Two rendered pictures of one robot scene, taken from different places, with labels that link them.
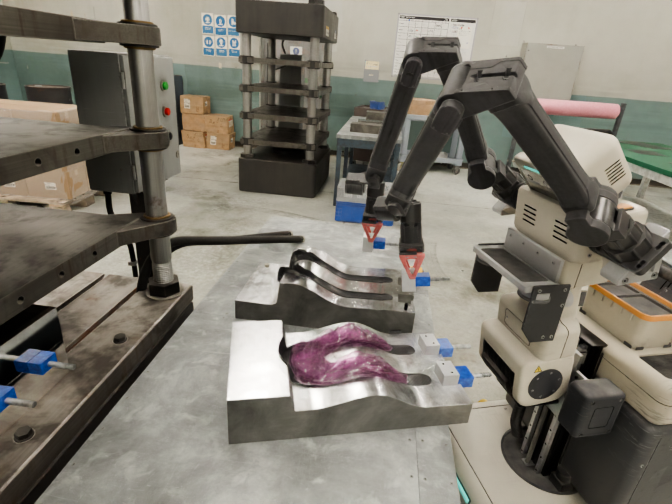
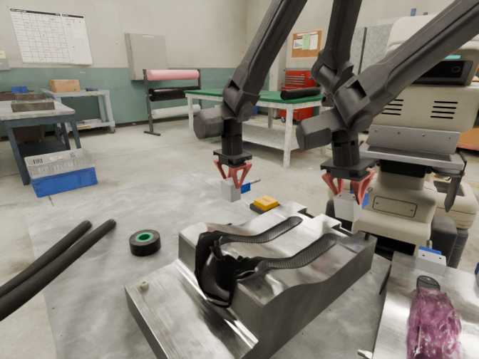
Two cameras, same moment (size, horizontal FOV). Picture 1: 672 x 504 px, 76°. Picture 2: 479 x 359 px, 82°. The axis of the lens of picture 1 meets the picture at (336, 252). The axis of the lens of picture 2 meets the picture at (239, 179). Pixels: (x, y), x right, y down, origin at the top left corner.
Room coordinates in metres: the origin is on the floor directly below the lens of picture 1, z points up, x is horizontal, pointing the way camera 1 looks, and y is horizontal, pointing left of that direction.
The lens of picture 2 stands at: (0.83, 0.39, 1.26)
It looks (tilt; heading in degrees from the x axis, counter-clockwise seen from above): 22 degrees down; 315
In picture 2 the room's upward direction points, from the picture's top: straight up
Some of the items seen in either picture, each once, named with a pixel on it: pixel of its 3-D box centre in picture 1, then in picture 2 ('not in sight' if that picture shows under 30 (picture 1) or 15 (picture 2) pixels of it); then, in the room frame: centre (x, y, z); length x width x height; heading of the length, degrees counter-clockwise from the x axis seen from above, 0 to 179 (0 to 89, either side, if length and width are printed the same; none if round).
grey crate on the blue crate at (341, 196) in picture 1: (366, 192); (60, 162); (4.34, -0.27, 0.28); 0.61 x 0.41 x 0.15; 85
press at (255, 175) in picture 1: (292, 99); not in sight; (5.70, 0.70, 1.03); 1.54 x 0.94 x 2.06; 175
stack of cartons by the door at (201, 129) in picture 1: (208, 122); not in sight; (7.48, 2.34, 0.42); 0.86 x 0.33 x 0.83; 85
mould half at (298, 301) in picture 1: (329, 286); (261, 262); (1.14, 0.01, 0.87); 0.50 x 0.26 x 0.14; 85
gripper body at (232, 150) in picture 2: (374, 206); (232, 145); (1.37, -0.11, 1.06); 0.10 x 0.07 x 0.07; 173
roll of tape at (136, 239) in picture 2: not in sight; (145, 242); (1.46, 0.12, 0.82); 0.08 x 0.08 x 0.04
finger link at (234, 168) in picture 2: (372, 227); (235, 171); (1.35, -0.11, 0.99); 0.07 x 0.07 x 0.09; 83
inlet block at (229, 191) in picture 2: (382, 243); (243, 185); (1.36, -0.16, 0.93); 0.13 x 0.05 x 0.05; 83
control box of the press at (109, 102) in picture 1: (149, 268); not in sight; (1.42, 0.69, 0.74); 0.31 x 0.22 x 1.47; 175
